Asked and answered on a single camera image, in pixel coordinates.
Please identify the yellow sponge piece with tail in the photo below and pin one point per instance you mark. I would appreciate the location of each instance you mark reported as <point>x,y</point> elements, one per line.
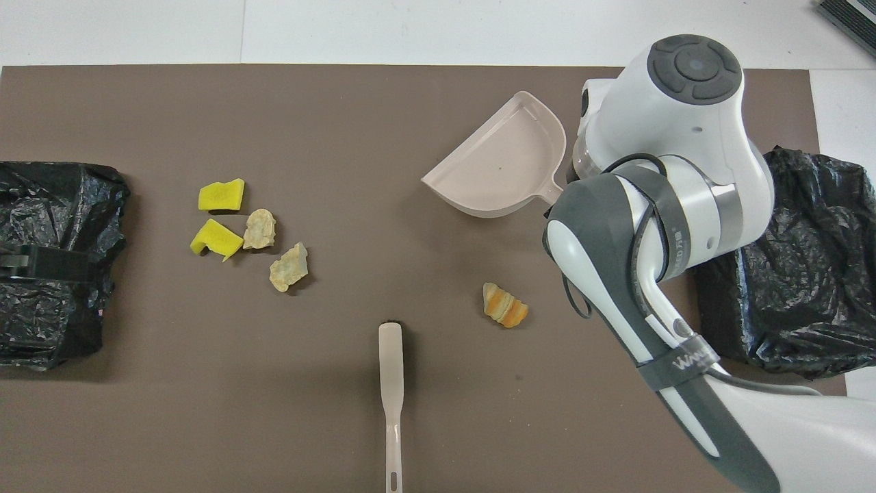
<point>215,238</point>

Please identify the round beige bread piece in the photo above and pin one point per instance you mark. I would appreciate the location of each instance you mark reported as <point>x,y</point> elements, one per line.
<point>259,229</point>

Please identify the angular beige bread piece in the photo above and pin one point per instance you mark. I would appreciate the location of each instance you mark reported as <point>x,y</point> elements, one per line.
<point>287,268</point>

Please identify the beige hand brush black bristles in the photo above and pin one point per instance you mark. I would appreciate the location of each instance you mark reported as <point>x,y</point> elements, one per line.
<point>391,370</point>

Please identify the striped orange croissant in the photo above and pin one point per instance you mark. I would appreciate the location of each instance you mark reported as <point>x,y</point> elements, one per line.
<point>504,306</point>

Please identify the beige plastic dustpan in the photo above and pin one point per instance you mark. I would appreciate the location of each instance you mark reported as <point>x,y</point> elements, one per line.
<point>499,164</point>

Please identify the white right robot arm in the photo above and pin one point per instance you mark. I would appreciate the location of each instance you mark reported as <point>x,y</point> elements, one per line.
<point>684,116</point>

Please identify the black bag-lined bin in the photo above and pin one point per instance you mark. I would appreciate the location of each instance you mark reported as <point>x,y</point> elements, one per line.
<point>807,308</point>
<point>61,322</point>

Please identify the brown table mat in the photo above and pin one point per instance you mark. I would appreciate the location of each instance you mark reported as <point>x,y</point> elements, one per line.
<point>274,411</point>

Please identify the grey ridged device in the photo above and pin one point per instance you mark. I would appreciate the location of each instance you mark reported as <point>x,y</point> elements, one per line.
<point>852,20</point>

